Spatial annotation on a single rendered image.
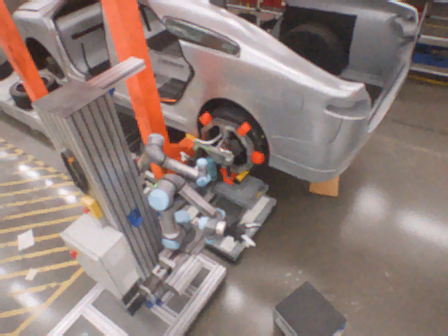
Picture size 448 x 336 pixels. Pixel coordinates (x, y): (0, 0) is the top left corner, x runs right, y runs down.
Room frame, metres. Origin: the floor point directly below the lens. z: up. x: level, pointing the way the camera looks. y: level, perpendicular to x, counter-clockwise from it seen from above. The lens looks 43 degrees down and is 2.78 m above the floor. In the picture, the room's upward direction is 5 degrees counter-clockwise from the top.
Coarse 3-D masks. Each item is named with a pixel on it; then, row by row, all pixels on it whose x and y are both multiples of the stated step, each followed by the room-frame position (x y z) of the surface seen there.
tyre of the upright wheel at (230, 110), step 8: (224, 104) 2.57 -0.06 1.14; (232, 104) 2.51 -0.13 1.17; (216, 112) 2.45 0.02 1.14; (224, 112) 2.40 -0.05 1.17; (232, 112) 2.38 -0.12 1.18; (240, 112) 2.38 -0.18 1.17; (248, 112) 2.39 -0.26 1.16; (232, 120) 2.34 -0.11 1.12; (240, 120) 2.30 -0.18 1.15; (248, 120) 2.31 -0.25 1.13; (256, 128) 2.26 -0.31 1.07; (256, 136) 2.21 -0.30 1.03; (264, 136) 2.26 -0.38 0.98; (256, 144) 2.19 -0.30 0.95; (264, 144) 2.22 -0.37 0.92; (264, 152) 2.20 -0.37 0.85
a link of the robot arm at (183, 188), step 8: (168, 176) 1.37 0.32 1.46; (176, 176) 1.39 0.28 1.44; (176, 184) 1.34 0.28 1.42; (184, 184) 1.37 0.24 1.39; (176, 192) 1.34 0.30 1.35; (184, 192) 1.34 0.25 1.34; (192, 192) 1.35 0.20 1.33; (192, 200) 1.32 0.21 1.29; (200, 200) 1.33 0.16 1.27; (200, 208) 1.30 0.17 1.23; (208, 208) 1.31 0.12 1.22; (208, 216) 1.28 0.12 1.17; (216, 216) 1.28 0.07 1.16; (224, 216) 1.31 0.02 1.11
